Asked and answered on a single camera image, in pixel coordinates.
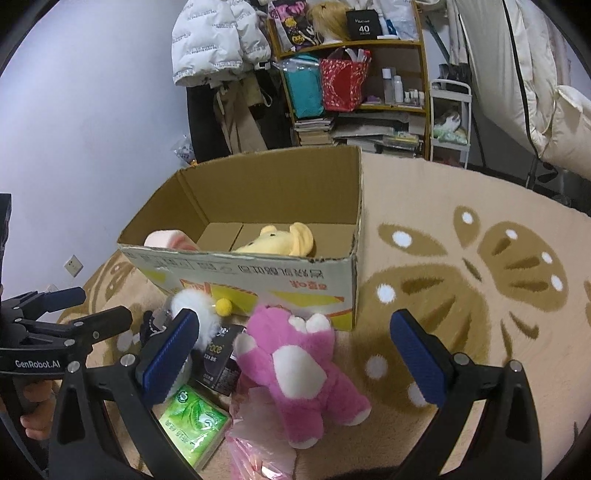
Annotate white puffer jacket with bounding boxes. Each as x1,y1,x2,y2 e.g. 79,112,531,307
171,0,272,88

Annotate pink plush bear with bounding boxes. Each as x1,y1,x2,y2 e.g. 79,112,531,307
233,302,372,449

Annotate white cart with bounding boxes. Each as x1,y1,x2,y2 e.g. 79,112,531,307
429,78,472,169

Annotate wooden shelf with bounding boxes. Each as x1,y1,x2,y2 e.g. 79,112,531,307
265,0,432,160

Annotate blonde wig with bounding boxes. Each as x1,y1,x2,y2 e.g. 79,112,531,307
308,0,354,42

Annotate pile of papers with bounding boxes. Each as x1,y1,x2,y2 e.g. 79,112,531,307
332,113,423,158

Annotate black carton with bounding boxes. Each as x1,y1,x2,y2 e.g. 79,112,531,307
191,323,247,397

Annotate beige printed blanket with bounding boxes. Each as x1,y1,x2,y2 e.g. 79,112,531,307
55,150,591,480

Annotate dark small toy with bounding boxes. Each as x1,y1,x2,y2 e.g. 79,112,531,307
141,308,176,352

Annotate person's left hand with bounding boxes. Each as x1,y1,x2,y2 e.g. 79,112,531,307
18,376,58,441

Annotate white armchair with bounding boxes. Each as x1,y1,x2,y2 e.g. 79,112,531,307
455,0,591,178

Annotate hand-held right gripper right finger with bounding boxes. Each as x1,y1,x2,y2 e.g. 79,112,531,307
389,309,543,480

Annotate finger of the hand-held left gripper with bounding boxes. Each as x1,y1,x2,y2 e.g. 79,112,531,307
0,286,88,326
14,305,134,358

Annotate stack of books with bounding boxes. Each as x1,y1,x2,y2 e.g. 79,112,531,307
292,117,335,147

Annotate pink plastic bag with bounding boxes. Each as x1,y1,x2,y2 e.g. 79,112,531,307
225,385,296,480

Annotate white fluffy plush toy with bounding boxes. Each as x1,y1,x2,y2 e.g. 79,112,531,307
164,288,234,384

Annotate cardboard box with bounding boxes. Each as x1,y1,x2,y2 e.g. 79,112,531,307
115,145,365,332

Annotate black box with white print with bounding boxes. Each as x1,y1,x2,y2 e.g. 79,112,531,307
346,9,383,40

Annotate green tissue pack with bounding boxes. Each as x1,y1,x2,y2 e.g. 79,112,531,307
158,384,232,472

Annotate pink and white plush toy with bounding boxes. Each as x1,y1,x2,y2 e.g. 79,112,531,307
144,228,199,252

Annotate teal bag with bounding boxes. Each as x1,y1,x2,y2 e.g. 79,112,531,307
283,54,326,118

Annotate red patterned bag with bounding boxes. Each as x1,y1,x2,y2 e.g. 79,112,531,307
320,48,371,113

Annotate black coat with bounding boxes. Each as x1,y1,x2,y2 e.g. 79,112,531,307
186,65,296,162

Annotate clear bag of toys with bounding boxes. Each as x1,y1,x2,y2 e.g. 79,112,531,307
171,136,197,167

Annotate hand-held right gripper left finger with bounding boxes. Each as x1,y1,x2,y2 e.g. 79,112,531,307
48,308,204,480

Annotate beige garment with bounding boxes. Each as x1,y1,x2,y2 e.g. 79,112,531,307
215,76,269,155

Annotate yellow plush toy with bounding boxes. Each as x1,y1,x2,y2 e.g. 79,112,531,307
233,222,317,257

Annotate white plastic bags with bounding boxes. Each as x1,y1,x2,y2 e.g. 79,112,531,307
372,0,421,40

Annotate black and pink printed bag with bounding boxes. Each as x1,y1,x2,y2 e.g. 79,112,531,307
270,0,324,51

